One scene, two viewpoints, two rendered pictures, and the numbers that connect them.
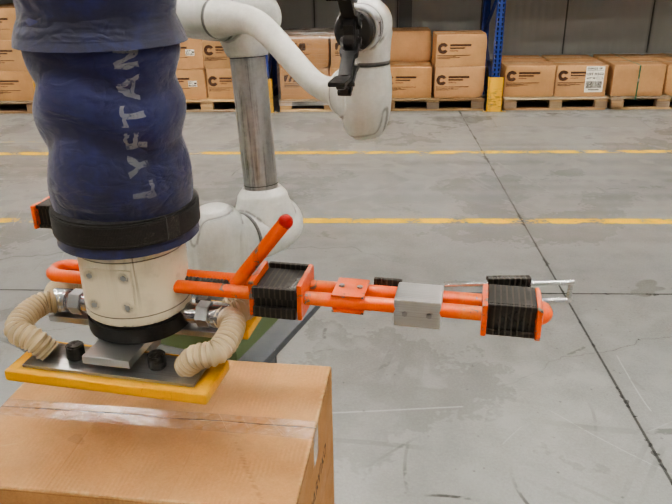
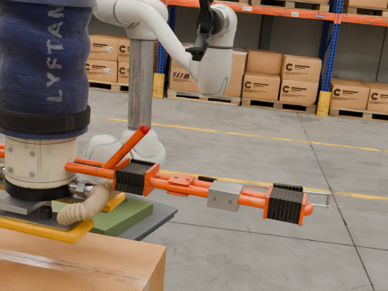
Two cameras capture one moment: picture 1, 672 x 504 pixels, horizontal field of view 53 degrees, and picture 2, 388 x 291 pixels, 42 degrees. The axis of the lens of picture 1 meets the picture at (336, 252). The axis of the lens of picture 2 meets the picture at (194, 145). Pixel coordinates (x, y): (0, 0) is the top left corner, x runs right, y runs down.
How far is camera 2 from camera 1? 19 cm
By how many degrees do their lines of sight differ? 8
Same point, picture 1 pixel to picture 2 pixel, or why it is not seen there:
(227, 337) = (94, 201)
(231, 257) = not seen: hidden behind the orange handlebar
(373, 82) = (219, 59)
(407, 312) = (216, 198)
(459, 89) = (298, 97)
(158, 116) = (71, 50)
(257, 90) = (145, 62)
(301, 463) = not seen: outside the picture
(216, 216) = (104, 143)
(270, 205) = (144, 142)
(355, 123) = (204, 85)
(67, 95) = (16, 28)
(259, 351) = not seen: hidden behind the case
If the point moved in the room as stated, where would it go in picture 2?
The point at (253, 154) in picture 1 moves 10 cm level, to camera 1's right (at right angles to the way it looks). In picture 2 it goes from (137, 105) to (160, 108)
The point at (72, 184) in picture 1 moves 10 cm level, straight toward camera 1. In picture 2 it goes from (10, 86) to (10, 95)
